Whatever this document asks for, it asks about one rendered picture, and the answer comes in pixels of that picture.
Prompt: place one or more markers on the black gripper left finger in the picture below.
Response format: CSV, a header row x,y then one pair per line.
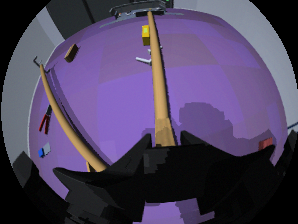
x,y
122,185

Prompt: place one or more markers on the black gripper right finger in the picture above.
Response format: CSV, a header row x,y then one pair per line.
x,y
224,172

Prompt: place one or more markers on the reddish-brown cube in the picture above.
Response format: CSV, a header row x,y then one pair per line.
x,y
263,144

